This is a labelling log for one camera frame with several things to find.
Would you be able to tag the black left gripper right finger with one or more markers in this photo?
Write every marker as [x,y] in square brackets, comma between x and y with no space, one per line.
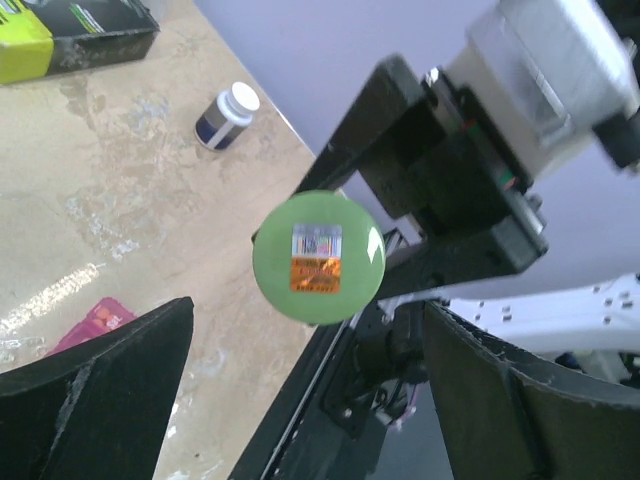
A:
[506,413]

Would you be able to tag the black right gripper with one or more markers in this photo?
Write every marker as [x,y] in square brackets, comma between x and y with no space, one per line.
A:
[443,162]

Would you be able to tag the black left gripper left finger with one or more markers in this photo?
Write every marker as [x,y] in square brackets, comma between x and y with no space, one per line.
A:
[98,410]

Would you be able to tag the pink weekly pill organizer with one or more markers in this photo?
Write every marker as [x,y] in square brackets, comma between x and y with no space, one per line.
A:
[107,315]

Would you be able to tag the green pill bottle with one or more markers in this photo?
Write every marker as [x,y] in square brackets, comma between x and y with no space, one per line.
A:
[319,258]

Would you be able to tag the white cap pill bottle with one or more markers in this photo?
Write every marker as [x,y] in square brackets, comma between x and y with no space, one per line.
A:
[227,117]

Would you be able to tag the black green razor box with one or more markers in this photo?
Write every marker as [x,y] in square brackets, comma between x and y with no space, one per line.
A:
[48,38]

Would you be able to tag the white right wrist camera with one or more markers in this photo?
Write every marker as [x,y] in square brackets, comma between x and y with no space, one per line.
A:
[552,76]

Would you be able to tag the black mounting base plate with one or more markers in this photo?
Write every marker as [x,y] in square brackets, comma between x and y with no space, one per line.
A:
[351,383]

